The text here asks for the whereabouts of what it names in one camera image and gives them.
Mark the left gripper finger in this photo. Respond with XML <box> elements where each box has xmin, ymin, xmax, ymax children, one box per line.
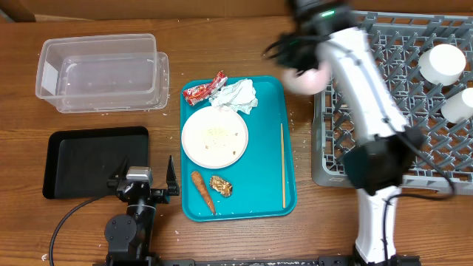
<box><xmin>107</xmin><ymin>157</ymin><xmax>129</xmax><ymax>183</ymax></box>
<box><xmin>166</xmin><ymin>155</ymin><xmax>180</xmax><ymax>196</ymax></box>

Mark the pink bowl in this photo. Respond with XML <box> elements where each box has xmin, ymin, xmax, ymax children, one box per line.
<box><xmin>282</xmin><ymin>61</ymin><xmax>331</xmax><ymax>95</ymax></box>

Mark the pink round plate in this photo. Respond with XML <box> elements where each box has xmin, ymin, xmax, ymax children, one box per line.
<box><xmin>181</xmin><ymin>106</ymin><xmax>249</xmax><ymax>169</ymax></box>

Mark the white napkin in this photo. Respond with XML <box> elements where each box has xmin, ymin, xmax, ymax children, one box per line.
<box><xmin>209</xmin><ymin>79</ymin><xmax>258</xmax><ymax>115</ymax></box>

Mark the white cup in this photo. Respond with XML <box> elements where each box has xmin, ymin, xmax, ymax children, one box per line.
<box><xmin>441</xmin><ymin>87</ymin><xmax>473</xmax><ymax>123</ymax></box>
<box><xmin>418</xmin><ymin>44</ymin><xmax>466</xmax><ymax>86</ymax></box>

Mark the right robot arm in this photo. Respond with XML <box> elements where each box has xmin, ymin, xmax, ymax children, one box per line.
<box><xmin>270</xmin><ymin>0</ymin><xmax>425</xmax><ymax>265</ymax></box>

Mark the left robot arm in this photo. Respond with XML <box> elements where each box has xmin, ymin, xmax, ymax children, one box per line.
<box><xmin>104</xmin><ymin>157</ymin><xmax>180</xmax><ymax>265</ymax></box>

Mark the grey dishwasher rack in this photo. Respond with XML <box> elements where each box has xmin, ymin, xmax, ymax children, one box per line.
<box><xmin>310</xmin><ymin>10</ymin><xmax>473</xmax><ymax>195</ymax></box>

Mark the orange carrot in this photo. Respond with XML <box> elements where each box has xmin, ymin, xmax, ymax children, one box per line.
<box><xmin>191</xmin><ymin>171</ymin><xmax>217</xmax><ymax>215</ymax></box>

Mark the black tray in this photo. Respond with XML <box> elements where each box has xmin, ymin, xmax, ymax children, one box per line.
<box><xmin>42</xmin><ymin>126</ymin><xmax>149</xmax><ymax>200</ymax></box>

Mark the brown walnut food scrap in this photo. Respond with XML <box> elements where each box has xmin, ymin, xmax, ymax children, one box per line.
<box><xmin>209</xmin><ymin>175</ymin><xmax>233</xmax><ymax>197</ymax></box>

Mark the teal serving tray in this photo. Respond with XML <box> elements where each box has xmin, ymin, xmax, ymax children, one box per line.
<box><xmin>180</xmin><ymin>75</ymin><xmax>297</xmax><ymax>222</ymax></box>

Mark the red snack wrapper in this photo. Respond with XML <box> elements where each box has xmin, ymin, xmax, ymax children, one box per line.
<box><xmin>183</xmin><ymin>71</ymin><xmax>228</xmax><ymax>106</ymax></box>

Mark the clear plastic bin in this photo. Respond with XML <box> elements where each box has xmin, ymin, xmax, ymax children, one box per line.
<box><xmin>35</xmin><ymin>33</ymin><xmax>170</xmax><ymax>113</ymax></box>

